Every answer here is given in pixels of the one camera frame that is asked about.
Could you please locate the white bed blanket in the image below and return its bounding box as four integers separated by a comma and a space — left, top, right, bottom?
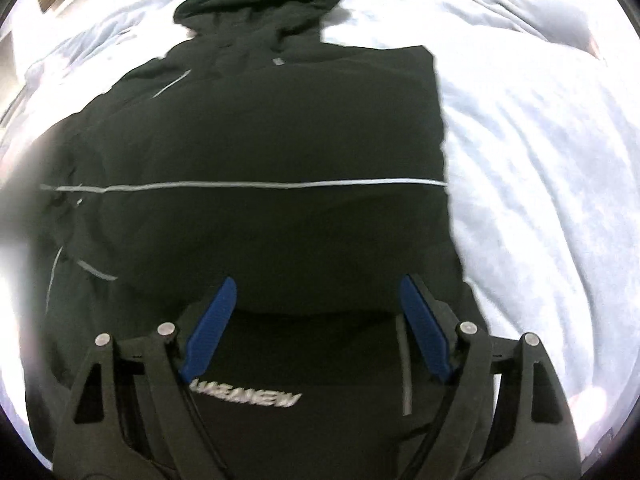
0, 0, 640, 446

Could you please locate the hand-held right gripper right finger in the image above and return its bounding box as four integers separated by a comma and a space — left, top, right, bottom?
398, 274, 583, 480

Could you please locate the black hooded jacket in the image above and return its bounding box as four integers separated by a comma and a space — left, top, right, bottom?
27, 0, 501, 480

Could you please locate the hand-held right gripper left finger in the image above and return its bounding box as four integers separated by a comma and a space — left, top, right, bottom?
52, 276, 238, 480

